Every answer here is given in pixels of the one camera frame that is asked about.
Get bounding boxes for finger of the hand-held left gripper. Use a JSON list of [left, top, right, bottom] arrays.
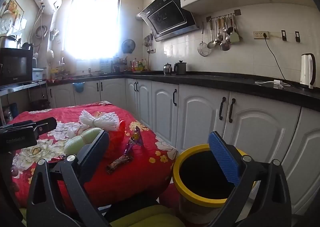
[[6, 117, 58, 134]]

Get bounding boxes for purple snack wrapper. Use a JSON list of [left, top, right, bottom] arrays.
[[124, 126, 145, 156]]

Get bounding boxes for steel slotted spoon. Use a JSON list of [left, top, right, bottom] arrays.
[[215, 17, 224, 44]]

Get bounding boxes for pale green spatula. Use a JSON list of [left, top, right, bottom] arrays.
[[229, 15, 240, 44]]

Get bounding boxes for red floral blanket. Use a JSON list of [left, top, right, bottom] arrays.
[[6, 101, 178, 215]]

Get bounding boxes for black range hood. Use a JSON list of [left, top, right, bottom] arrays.
[[136, 0, 200, 42]]

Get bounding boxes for white printed plastic bag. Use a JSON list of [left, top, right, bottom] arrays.
[[67, 126, 83, 139]]

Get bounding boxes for window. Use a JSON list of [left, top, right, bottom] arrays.
[[64, 0, 120, 60]]

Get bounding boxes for yellow rimmed trash bin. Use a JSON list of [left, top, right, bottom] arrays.
[[172, 144, 258, 225]]

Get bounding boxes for wall poster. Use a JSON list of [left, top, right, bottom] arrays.
[[0, 0, 24, 32]]

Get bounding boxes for white electric kettle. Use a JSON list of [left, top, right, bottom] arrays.
[[300, 53, 316, 89]]

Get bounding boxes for black microwave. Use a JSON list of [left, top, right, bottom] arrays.
[[0, 47, 34, 86]]

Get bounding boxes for blue round fan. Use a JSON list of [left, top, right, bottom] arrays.
[[122, 39, 136, 54]]

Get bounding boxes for white foam net bundle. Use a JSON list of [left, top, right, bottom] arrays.
[[79, 109, 120, 132]]

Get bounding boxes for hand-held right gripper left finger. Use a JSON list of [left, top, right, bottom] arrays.
[[26, 129, 110, 227]]

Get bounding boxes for utensil rack bar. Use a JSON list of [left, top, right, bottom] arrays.
[[206, 9, 242, 22]]

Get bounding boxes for wire strainer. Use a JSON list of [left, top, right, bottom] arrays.
[[197, 22, 211, 57]]

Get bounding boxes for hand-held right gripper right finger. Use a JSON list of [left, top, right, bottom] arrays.
[[208, 131, 293, 227]]

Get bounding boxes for black countertop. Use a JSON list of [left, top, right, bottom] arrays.
[[47, 71, 320, 112]]

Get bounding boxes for utensils hanging beside hood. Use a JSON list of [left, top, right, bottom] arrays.
[[143, 34, 153, 54]]

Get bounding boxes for dark metal pot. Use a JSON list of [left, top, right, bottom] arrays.
[[174, 60, 187, 75]]

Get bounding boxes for white charger with cable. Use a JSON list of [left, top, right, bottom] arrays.
[[255, 79, 288, 89]]

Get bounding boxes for dark ladle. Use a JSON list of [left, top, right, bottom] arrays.
[[220, 17, 231, 52]]

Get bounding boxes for steel ladle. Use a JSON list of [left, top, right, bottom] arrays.
[[207, 18, 217, 49]]

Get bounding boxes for red snack wrapper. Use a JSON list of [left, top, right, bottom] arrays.
[[107, 154, 134, 174]]

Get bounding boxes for red plastic bag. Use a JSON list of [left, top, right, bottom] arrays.
[[104, 120, 126, 159]]

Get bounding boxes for metal shelf rack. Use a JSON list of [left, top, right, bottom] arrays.
[[0, 81, 48, 122]]

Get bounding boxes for group of condiment bottles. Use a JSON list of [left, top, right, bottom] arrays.
[[129, 58, 148, 72]]

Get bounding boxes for green foam net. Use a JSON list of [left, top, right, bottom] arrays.
[[64, 128, 103, 155]]

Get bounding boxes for black spoon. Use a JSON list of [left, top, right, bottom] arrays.
[[226, 16, 234, 35]]

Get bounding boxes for person's yellow green clothing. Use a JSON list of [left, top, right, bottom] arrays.
[[110, 204, 185, 227]]

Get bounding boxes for black power cable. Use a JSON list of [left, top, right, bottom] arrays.
[[264, 38, 303, 87]]

